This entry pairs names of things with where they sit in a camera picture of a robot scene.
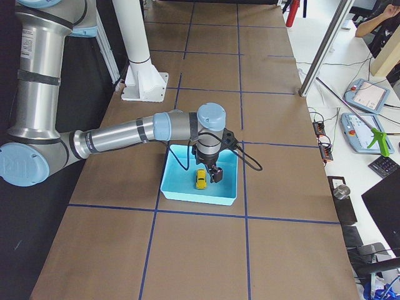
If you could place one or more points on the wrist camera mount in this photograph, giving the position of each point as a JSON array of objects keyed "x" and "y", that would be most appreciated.
[{"x": 228, "y": 140}]

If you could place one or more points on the white camera pole base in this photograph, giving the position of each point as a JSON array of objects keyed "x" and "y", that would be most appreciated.
[{"x": 143, "y": 81}]

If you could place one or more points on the black keyboard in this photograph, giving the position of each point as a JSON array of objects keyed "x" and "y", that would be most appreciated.
[{"x": 383, "y": 166}]

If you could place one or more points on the red fire extinguisher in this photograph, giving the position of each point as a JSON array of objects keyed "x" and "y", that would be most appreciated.
[{"x": 293, "y": 8}]

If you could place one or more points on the upper teach pendant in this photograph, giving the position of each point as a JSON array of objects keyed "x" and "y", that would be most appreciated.
[{"x": 367, "y": 96}]

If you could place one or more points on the yellow beetle toy car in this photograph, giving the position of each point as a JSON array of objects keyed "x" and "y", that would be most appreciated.
[{"x": 201, "y": 179}]

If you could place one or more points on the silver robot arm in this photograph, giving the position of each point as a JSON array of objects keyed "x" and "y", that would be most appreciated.
[{"x": 36, "y": 150}]

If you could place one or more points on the lower teach pendant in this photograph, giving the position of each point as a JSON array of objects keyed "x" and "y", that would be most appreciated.
[{"x": 359, "y": 135}]

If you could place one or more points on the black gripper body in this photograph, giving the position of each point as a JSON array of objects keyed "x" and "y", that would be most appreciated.
[{"x": 209, "y": 162}]

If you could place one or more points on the small metal cup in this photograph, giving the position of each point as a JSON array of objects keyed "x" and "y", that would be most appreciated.
[{"x": 341, "y": 192}]

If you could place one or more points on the teal plastic storage bin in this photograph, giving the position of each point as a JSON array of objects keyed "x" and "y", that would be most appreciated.
[{"x": 179, "y": 178}]

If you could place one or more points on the black laptop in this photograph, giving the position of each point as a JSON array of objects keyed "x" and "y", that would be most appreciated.
[{"x": 382, "y": 202}]

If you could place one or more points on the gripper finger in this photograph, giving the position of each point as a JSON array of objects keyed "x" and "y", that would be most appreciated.
[{"x": 216, "y": 174}]

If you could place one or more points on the orange black connector box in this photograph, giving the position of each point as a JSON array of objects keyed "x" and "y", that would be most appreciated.
[{"x": 319, "y": 128}]

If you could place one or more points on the teach pendant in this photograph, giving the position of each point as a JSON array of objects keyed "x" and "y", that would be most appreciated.
[
  {"x": 359, "y": 135},
  {"x": 367, "y": 96}
]

